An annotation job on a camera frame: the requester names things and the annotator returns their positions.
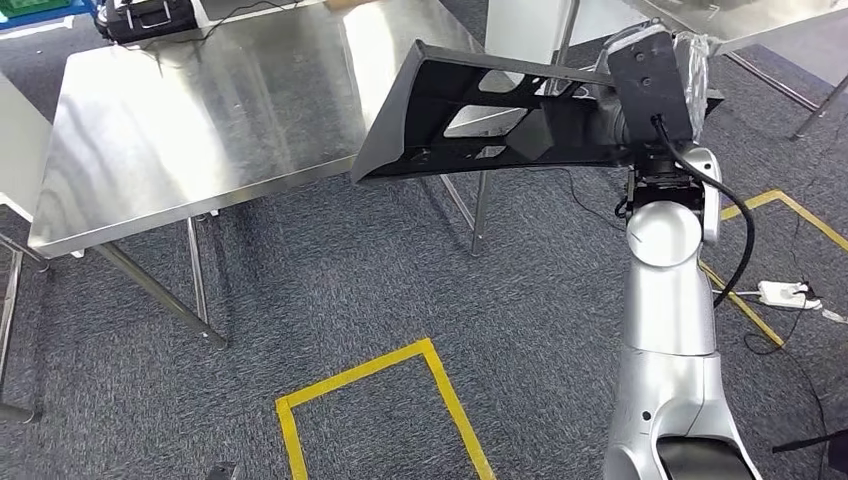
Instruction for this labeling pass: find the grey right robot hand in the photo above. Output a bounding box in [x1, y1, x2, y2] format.
[672, 29, 715, 142]

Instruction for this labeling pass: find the long black plastic part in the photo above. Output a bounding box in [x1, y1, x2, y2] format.
[349, 39, 727, 185]

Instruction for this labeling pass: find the stainless steel workbench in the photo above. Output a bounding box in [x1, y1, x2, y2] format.
[27, 0, 495, 351]

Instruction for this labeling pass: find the blue shelf board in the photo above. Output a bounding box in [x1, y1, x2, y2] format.
[0, 0, 99, 32]

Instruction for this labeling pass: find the clear plastic film wrap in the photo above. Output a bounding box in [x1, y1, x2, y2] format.
[672, 29, 715, 142]

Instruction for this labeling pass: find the white power strip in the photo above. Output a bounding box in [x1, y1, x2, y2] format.
[757, 279, 824, 313]

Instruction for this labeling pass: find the yellow floor tape square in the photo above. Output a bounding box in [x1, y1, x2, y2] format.
[274, 337, 498, 480]
[697, 188, 848, 349]

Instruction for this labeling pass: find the black remote controller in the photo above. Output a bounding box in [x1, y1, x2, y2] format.
[94, 0, 201, 46]

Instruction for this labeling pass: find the green plastic crate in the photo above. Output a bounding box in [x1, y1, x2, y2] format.
[0, 0, 71, 19]

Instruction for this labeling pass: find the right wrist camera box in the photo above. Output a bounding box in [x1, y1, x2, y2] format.
[599, 19, 698, 148]

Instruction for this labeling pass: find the black camera cable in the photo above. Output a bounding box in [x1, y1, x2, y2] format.
[652, 115, 758, 309]

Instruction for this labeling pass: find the black strap bag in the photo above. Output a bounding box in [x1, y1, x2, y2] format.
[771, 427, 848, 473]

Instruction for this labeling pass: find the black controller cable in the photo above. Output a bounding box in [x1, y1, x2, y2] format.
[129, 0, 303, 54]

